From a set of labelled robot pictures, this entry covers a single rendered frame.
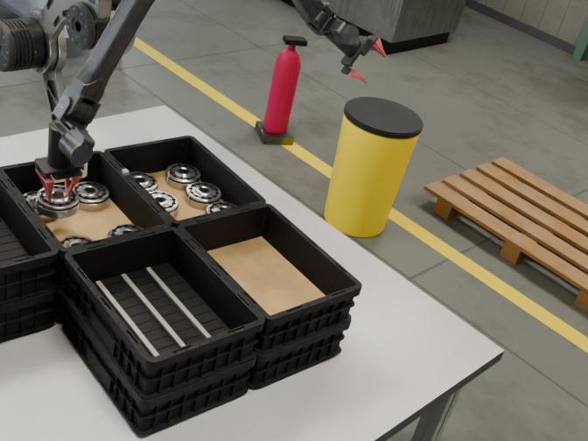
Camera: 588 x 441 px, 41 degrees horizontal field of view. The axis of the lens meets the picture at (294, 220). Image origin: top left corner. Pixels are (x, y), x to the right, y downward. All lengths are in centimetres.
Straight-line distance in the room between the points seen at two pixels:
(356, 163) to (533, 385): 123
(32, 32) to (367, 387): 172
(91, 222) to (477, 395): 172
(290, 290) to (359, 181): 172
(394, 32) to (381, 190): 263
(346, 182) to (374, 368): 177
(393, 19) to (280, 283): 431
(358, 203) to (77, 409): 220
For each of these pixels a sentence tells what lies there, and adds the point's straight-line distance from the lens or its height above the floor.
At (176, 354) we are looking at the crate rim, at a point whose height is 93.
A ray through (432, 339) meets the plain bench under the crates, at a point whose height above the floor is 70.
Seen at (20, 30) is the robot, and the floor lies 96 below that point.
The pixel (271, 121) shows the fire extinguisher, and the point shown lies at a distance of 447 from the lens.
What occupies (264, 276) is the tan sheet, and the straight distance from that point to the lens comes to 204.
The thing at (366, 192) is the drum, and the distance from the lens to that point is 370.
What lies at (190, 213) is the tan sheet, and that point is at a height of 83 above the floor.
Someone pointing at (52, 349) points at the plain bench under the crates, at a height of 70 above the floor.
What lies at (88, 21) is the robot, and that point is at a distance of 249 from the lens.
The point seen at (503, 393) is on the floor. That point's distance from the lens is 328.
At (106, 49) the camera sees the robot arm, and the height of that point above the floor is 134.
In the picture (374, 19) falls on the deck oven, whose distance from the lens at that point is 627.
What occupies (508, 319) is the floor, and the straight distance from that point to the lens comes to 367.
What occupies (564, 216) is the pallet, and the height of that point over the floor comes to 11.
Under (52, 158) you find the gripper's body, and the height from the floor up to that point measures 107.
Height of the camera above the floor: 205
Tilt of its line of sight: 32 degrees down
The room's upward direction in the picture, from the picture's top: 13 degrees clockwise
